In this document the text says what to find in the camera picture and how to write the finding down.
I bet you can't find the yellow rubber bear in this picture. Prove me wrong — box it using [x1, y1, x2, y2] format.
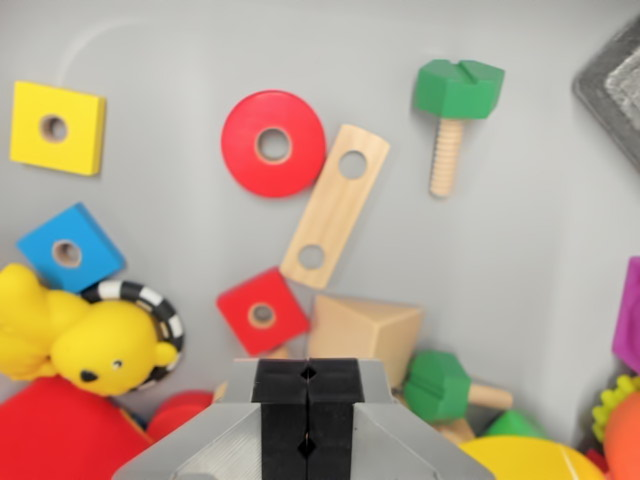
[0, 263, 180, 398]

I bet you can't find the purple rubber block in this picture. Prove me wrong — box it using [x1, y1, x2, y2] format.
[611, 256, 640, 375]

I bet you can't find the red wooden ring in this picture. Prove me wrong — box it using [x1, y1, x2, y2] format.
[146, 389, 217, 444]
[220, 89, 328, 199]

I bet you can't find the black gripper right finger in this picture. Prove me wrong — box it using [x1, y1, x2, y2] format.
[308, 357, 496, 480]

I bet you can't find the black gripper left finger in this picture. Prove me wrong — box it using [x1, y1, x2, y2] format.
[112, 357, 310, 480]

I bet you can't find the yellow square wooden nut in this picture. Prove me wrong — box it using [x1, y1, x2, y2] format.
[9, 80, 108, 178]

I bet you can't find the yellow sliced wooden banana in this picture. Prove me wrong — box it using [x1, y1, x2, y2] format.
[456, 433, 610, 480]

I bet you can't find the red square wooden nut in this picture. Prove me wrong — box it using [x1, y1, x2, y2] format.
[215, 266, 312, 358]

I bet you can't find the red wooden block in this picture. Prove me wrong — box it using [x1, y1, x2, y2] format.
[583, 448, 610, 474]

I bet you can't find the black white checkered ring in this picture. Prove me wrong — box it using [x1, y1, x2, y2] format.
[79, 279, 186, 392]

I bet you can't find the lime green spiky ball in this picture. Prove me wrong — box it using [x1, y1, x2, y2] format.
[591, 373, 640, 445]

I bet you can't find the dark grey framed pad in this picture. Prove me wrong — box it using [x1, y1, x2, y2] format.
[571, 13, 640, 175]

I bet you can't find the blue square wooden nut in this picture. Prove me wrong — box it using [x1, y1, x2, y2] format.
[15, 201, 128, 295]

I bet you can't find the wooden plank with holes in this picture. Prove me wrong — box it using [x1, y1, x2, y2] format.
[278, 123, 391, 291]

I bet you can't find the orange foam ball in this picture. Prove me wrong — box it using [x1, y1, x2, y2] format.
[601, 391, 640, 477]

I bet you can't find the red soft wedge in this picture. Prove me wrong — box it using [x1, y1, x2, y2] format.
[0, 376, 155, 480]

